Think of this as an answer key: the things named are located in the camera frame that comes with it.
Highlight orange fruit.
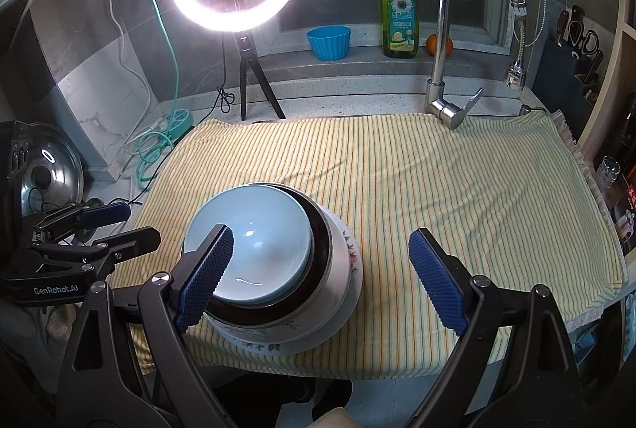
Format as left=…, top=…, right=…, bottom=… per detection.
left=426, top=33, right=454, bottom=57

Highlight person's right forearm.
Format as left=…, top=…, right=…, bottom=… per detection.
left=305, top=405, right=351, bottom=428

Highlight pink floral white plate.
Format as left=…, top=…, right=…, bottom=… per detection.
left=219, top=229, right=363, bottom=355

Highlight light blue bowl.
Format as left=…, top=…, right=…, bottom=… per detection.
left=183, top=183, right=315, bottom=308

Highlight steel pot lid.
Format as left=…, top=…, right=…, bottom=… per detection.
left=20, top=122, right=85, bottom=215

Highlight glass jar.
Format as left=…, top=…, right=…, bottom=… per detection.
left=596, top=154, right=622, bottom=190

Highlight large steel bowl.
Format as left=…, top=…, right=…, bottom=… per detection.
left=201, top=183, right=333, bottom=325

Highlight black kitchen scissors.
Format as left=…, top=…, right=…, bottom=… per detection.
left=566, top=20, right=600, bottom=60

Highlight white bowl with sprig print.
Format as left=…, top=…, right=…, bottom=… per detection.
left=209, top=204, right=365, bottom=342

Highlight pale green fringed towel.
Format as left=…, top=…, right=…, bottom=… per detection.
left=437, top=107, right=628, bottom=334

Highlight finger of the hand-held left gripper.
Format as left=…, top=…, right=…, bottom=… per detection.
left=31, top=202, right=133, bottom=244
left=30, top=225, right=162, bottom=282

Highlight teal power cable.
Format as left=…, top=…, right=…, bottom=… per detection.
left=134, top=0, right=196, bottom=193

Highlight yellow striped towel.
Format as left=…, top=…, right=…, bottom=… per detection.
left=107, top=112, right=512, bottom=381

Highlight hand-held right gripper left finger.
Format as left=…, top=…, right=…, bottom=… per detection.
left=57, top=223, right=234, bottom=428

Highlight blue fluted cup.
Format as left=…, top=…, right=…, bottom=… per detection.
left=306, top=25, right=352, bottom=62

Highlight dark knife block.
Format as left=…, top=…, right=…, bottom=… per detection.
left=539, top=37, right=604, bottom=108

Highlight round teal power strip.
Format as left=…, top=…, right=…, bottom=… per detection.
left=164, top=108, right=194, bottom=135

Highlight blue white printed cloth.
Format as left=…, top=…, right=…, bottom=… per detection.
left=571, top=326, right=624, bottom=362

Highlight green dish soap bottle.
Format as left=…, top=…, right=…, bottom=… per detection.
left=378, top=0, right=421, bottom=59

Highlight black cable with inline switch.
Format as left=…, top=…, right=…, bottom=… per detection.
left=84, top=30, right=237, bottom=215

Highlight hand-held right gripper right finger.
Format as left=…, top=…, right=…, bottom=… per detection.
left=407, top=228, right=583, bottom=428

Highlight chrome kitchen faucet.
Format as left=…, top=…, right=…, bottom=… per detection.
left=425, top=0, right=528, bottom=131

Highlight black mini tripod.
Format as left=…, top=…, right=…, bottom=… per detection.
left=237, top=30, right=286, bottom=121

